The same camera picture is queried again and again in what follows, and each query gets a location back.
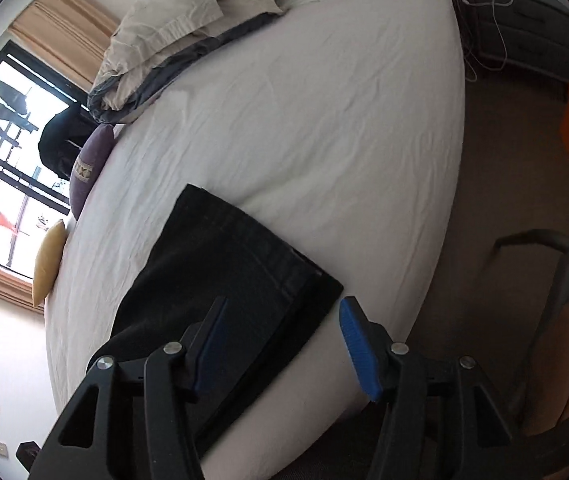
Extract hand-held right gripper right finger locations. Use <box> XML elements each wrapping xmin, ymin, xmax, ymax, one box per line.
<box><xmin>338</xmin><ymin>296</ymin><xmax>527</xmax><ymax>480</ymax></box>

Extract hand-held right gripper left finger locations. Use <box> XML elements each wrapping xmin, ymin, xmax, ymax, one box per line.
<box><xmin>27</xmin><ymin>296</ymin><xmax>229</xmax><ymax>480</ymax></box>

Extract black pants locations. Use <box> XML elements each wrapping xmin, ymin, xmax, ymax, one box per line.
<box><xmin>87</xmin><ymin>183</ymin><xmax>344</xmax><ymax>453</ymax></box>

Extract yellow pillow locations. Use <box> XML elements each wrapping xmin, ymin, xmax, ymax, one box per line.
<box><xmin>32</xmin><ymin>219</ymin><xmax>66</xmax><ymax>307</ymax></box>

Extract grey chair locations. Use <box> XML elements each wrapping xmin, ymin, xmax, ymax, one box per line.
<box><xmin>494</xmin><ymin>229</ymin><xmax>569</xmax><ymax>480</ymax></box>

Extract bed with white sheet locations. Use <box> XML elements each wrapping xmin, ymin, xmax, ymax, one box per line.
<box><xmin>44</xmin><ymin>0</ymin><xmax>466</xmax><ymax>480</ymax></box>

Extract purple patterned pillow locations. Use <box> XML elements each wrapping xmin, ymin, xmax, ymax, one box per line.
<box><xmin>69</xmin><ymin>124</ymin><xmax>116</xmax><ymax>221</ymax></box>

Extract black draped garment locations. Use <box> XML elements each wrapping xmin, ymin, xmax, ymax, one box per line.
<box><xmin>38</xmin><ymin>105</ymin><xmax>96</xmax><ymax>181</ymax></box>

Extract dark hanging garment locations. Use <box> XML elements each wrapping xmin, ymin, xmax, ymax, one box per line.
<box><xmin>0</xmin><ymin>80</ymin><xmax>38</xmax><ymax>133</ymax></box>

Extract beige and grey duvet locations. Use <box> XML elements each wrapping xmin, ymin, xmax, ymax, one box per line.
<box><xmin>87</xmin><ymin>0</ymin><xmax>380</xmax><ymax>126</ymax></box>

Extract beige curtain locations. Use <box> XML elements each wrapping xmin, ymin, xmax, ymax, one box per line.
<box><xmin>9</xmin><ymin>0</ymin><xmax>120</xmax><ymax>91</ymax></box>

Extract grey nightstand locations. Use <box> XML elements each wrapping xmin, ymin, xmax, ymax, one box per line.
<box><xmin>457</xmin><ymin>0</ymin><xmax>569</xmax><ymax>83</ymax></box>

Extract black sliding door frame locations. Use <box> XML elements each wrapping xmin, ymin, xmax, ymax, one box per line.
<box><xmin>0</xmin><ymin>40</ymin><xmax>95</xmax><ymax>266</ymax></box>

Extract white cable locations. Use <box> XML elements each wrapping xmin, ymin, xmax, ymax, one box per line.
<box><xmin>451</xmin><ymin>0</ymin><xmax>520</xmax><ymax>83</ymax></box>

